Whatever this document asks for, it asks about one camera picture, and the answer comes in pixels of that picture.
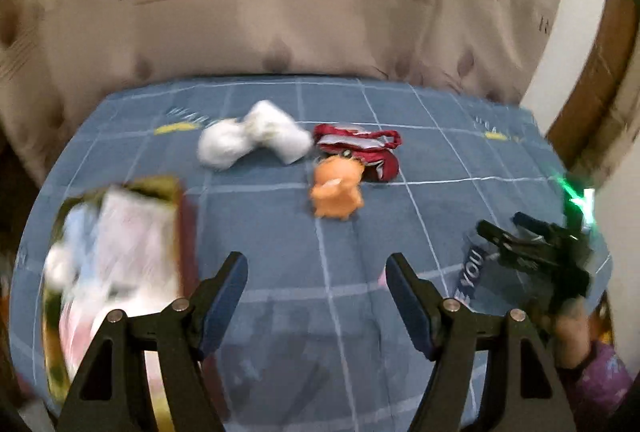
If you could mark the brown wooden board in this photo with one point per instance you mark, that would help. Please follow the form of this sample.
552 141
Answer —
595 77

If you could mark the blue checked bed sheet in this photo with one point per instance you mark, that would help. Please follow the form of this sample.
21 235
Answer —
320 252

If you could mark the yellow tape strip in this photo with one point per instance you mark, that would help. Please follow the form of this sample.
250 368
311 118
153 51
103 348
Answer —
172 128
500 136

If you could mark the white fluffy ball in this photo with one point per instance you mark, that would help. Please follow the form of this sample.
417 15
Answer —
57 269

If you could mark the red and gold tin box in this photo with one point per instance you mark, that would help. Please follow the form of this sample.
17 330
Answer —
185 232

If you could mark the person's right hand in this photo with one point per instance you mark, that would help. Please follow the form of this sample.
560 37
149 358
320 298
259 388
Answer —
572 337

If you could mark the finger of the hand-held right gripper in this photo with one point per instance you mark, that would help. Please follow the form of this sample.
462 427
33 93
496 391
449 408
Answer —
535 223
505 242

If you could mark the dark red cloth pouch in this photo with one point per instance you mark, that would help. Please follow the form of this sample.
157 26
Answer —
362 147

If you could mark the rolled white fluffy sock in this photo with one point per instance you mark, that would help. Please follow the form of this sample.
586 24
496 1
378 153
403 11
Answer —
255 137

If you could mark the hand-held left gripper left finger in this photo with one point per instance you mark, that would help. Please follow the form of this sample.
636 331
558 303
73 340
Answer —
220 307

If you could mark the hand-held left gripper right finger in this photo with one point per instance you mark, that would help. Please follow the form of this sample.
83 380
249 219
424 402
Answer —
407 307

